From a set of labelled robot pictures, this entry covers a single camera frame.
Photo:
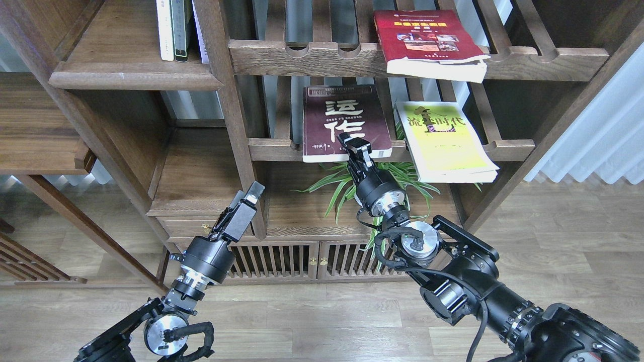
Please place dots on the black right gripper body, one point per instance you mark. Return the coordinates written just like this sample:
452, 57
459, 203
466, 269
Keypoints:
376, 189

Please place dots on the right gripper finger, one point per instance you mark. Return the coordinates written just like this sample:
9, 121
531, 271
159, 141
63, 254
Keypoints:
356, 145

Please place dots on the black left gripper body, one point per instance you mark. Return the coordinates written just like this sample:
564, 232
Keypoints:
208, 258

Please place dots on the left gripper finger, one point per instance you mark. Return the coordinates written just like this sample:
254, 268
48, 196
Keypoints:
237, 201
254, 193

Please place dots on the maroon book white characters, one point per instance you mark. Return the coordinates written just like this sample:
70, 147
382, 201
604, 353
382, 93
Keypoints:
332, 110

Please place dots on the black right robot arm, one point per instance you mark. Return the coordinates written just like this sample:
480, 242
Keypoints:
458, 276

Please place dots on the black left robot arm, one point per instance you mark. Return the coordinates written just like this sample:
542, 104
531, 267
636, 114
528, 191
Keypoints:
167, 332

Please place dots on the red book on shelf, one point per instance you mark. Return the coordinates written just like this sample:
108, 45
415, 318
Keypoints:
429, 44

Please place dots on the green spider plant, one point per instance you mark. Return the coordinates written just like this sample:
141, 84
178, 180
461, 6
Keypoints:
402, 178

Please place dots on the yellow green book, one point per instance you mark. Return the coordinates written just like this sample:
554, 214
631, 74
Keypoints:
444, 145

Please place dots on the dark wooden bookshelf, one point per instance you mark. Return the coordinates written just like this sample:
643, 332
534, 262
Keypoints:
178, 137

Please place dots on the dark green upright book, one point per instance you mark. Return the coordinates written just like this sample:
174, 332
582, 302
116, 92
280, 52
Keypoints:
182, 19

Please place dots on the white upright book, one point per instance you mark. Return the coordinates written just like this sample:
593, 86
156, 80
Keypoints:
165, 30

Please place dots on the wooden side table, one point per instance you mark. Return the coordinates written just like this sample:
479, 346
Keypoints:
38, 140

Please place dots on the white curtain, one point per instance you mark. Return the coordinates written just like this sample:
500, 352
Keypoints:
606, 140

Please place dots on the white book behind post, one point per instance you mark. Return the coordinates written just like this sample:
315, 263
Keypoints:
201, 43

